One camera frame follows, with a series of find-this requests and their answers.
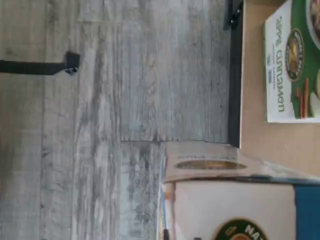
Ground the green apple cinnamon oatmeal box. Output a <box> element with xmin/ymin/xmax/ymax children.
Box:
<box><xmin>261</xmin><ymin>0</ymin><xmax>320</xmax><ymax>124</ymax></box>

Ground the black base rod bent tip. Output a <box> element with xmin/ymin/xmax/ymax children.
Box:
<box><xmin>0</xmin><ymin>50</ymin><xmax>82</xmax><ymax>77</ymax></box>

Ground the blue flax plus oatmeal box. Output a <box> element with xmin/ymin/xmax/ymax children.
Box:
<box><xmin>155</xmin><ymin>140</ymin><xmax>320</xmax><ymax>240</ymax></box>

